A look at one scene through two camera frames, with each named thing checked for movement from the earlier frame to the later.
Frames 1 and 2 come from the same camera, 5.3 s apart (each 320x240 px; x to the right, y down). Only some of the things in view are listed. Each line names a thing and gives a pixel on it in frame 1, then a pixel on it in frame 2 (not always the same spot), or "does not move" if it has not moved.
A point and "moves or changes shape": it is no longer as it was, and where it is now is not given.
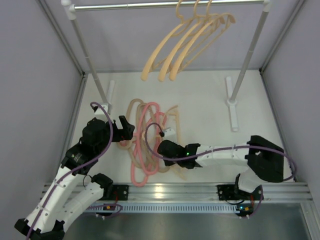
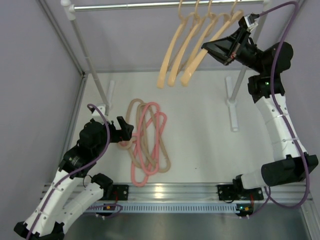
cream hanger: x=200 y=21 to x=185 y=47
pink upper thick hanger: x=157 y=139 does not move
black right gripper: x=169 y=162 to x=227 y=49
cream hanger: x=144 y=72 to x=170 y=49
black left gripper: x=125 y=133 does not move
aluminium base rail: x=203 y=192 does not move
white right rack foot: x=231 y=104 does not move
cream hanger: x=178 y=136 to x=203 y=54
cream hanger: x=192 y=40 moves or changes shape
